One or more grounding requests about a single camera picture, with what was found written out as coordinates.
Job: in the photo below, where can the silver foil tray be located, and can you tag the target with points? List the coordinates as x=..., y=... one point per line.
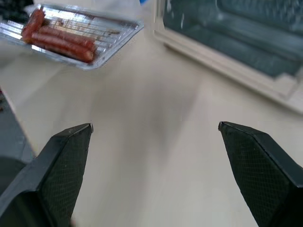
x=111, y=35

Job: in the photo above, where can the blue object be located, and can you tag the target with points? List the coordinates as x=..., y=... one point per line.
x=146, y=2

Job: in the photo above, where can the black blurred object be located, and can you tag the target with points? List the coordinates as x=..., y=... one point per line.
x=13, y=9

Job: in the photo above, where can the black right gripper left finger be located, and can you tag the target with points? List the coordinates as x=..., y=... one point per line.
x=59, y=170

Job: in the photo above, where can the cream toaster oven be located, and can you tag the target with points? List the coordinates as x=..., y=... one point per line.
x=213, y=63

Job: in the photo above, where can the long red sausage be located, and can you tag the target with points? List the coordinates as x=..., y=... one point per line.
x=61, y=47
x=68, y=37

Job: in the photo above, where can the short red sausage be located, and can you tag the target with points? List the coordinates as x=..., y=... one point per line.
x=33, y=22

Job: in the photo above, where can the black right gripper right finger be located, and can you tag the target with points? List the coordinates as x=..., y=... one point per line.
x=258, y=170

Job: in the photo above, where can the glass toaster oven door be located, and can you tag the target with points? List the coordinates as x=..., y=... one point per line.
x=236, y=30

